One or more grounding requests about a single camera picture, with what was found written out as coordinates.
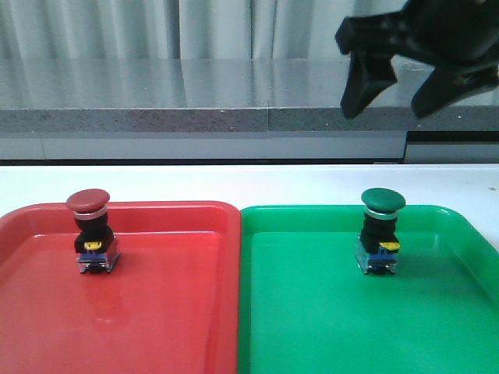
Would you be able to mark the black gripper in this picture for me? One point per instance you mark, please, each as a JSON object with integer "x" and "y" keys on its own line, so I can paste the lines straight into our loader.
{"x": 458, "y": 38}

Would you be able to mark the green mushroom push button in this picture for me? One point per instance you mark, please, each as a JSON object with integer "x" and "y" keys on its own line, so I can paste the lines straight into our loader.
{"x": 378, "y": 246}

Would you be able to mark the red mushroom push button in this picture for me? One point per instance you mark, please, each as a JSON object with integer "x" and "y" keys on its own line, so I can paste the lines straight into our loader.
{"x": 96, "y": 245}

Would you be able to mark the green plastic tray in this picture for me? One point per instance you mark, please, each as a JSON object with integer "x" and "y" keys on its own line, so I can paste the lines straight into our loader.
{"x": 306, "y": 307}

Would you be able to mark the red plastic tray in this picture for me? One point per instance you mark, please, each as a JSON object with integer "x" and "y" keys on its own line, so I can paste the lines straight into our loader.
{"x": 169, "y": 306}

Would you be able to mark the grey granite counter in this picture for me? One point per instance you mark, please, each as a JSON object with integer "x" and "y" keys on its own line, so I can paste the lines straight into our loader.
{"x": 170, "y": 111}

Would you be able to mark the white curtain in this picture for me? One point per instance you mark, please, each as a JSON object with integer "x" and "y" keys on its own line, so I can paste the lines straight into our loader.
{"x": 178, "y": 29}

